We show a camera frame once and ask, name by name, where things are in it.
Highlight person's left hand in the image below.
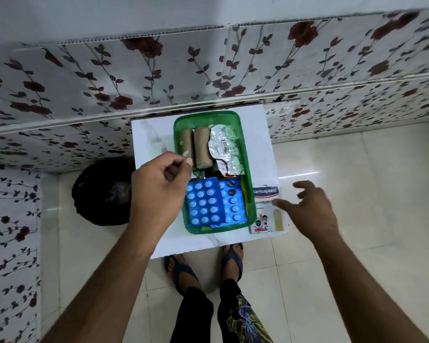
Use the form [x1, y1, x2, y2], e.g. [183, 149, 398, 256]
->
[128, 151, 194, 233]

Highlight person's right hand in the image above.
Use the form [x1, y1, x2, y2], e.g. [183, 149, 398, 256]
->
[272, 180, 341, 244]

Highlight person's left forearm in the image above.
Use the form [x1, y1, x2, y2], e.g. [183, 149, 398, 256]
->
[39, 221, 172, 343]

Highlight person's right forearm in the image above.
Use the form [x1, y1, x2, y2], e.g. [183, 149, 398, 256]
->
[313, 228, 429, 343]

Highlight white plaster packet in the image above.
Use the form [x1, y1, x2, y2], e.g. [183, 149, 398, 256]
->
[250, 185, 285, 235]

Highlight brown bandage roll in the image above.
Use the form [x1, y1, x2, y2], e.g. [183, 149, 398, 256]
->
[178, 129, 196, 158]
[194, 127, 214, 168]

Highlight large blue tablet blister pack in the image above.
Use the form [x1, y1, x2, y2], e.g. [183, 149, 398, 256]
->
[185, 178, 221, 226]

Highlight small blue tablet blister pack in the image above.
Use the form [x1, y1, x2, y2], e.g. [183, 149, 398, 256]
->
[210, 177, 248, 229]

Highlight green plastic tray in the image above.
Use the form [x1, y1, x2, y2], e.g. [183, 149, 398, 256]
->
[173, 111, 257, 235]

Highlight crumpled silver foil strip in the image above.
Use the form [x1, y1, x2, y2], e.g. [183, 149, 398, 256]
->
[208, 124, 247, 176]

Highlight dark blue flip-flop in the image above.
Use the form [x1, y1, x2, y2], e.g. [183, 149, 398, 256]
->
[163, 254, 200, 296]
[220, 243, 245, 282]

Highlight black bin bag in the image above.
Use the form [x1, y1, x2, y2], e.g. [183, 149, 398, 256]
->
[71, 158, 138, 227]

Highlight black printed trousers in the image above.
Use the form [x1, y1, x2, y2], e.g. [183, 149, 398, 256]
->
[170, 278, 274, 343]

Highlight white wall socket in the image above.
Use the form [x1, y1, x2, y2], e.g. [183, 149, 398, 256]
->
[267, 101, 291, 117]

